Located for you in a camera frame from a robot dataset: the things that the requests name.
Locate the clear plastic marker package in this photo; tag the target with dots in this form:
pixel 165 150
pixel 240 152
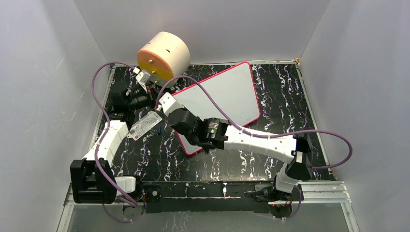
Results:
pixel 144 125

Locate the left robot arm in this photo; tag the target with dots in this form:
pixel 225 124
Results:
pixel 92 178

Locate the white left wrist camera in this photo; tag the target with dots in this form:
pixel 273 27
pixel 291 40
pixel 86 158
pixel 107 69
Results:
pixel 142 77

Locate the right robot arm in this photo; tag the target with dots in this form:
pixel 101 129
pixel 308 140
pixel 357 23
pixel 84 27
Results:
pixel 215 133

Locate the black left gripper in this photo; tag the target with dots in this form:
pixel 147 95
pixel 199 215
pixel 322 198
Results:
pixel 152 94

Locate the pink framed whiteboard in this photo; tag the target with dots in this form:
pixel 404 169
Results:
pixel 230 92

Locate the round pastel drawer cabinet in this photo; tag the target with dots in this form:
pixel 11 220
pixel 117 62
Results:
pixel 164 57

